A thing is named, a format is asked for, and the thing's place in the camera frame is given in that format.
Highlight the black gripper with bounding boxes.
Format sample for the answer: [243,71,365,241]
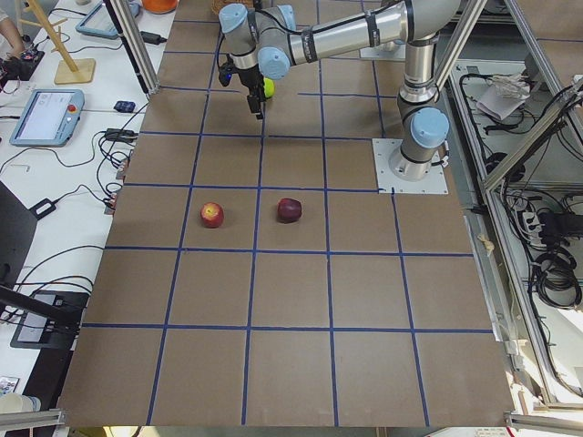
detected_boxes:
[238,65,265,119]

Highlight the green apple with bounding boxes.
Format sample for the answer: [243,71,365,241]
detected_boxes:
[263,77,275,99]

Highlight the dark red apple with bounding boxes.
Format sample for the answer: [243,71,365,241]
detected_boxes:
[277,198,302,223]

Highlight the red yellow apple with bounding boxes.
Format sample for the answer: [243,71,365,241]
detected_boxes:
[199,202,224,229]

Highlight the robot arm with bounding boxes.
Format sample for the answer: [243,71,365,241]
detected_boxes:
[219,1,459,182]

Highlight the wicker basket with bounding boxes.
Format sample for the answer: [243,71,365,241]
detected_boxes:
[210,0,229,15]

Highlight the small blue device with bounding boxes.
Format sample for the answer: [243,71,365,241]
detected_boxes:
[114,100,136,113]

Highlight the orange bucket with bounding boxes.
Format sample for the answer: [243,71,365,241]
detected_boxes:
[141,0,179,15]

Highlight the far teach pendant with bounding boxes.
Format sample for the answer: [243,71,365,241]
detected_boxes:
[76,1,118,40]

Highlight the teach pendant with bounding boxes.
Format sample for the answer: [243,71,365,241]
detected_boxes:
[76,1,118,40]
[9,89,85,147]

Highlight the wooden stand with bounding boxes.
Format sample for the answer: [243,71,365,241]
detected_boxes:
[21,0,96,86]

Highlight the near teach pendant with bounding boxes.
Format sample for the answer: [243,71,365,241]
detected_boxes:
[9,89,85,147]

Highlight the black power adapter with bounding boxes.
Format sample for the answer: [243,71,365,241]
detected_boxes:
[28,198,57,220]

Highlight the black monitor stand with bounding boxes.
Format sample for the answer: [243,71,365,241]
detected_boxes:
[1,185,89,351]

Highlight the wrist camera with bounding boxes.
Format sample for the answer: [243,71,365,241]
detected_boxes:
[219,63,236,87]

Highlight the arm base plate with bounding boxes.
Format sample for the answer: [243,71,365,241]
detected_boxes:
[372,138,449,195]
[359,42,406,62]

